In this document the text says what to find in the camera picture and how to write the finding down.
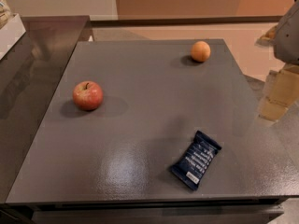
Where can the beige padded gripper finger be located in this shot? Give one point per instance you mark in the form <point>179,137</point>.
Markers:
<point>280,92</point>

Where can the white box on counter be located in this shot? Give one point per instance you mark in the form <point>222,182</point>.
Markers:
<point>10,34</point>

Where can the dark glossy side counter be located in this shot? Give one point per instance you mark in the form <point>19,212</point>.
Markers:
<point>29,76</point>

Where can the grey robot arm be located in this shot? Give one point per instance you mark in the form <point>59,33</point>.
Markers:
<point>286,40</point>

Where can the dark blue snack bar wrapper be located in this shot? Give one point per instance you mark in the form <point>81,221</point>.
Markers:
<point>193,164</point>

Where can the orange fruit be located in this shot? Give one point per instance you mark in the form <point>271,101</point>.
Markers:
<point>200,51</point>

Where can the red apple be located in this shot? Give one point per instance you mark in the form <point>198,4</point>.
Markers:
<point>87,95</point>

